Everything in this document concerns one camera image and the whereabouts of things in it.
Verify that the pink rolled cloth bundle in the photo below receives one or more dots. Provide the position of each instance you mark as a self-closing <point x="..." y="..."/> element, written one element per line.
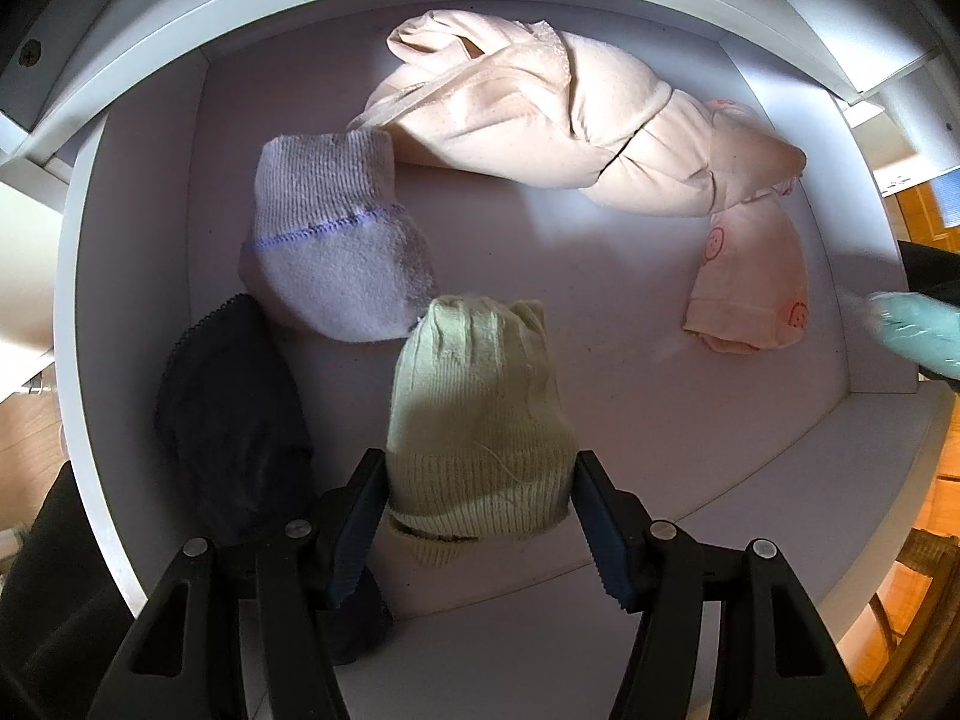
<point x="525" y="120"/>

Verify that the cream ribbed knit sock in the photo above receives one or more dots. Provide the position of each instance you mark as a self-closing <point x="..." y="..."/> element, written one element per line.
<point x="472" y="420"/>

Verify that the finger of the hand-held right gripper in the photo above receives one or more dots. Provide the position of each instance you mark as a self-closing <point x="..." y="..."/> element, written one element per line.
<point x="934" y="266"/>
<point x="945" y="379"/>

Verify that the navy lace-edged sock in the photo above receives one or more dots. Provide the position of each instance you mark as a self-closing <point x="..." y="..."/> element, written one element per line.
<point x="225" y="405"/>

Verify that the lavender sock bundle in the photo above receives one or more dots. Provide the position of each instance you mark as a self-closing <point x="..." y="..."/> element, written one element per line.
<point x="337" y="262"/>

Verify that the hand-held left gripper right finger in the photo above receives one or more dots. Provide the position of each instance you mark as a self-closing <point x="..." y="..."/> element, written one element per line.
<point x="600" y="540"/>

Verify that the wicker chair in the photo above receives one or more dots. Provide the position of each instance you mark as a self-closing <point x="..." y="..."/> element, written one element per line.
<point x="922" y="562"/>

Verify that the teal sock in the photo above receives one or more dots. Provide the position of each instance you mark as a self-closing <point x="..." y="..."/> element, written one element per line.
<point x="922" y="330"/>

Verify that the pink smiley print sock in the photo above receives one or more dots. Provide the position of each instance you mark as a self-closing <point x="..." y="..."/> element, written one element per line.
<point x="750" y="270"/>

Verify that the white shelf cabinet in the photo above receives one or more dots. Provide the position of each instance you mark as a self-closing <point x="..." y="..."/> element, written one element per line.
<point x="600" y="330"/>

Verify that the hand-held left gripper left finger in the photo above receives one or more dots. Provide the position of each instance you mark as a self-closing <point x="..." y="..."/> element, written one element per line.
<point x="356" y="532"/>

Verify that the person's black trousers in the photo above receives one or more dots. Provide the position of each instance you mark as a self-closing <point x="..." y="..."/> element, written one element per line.
<point x="52" y="615"/>

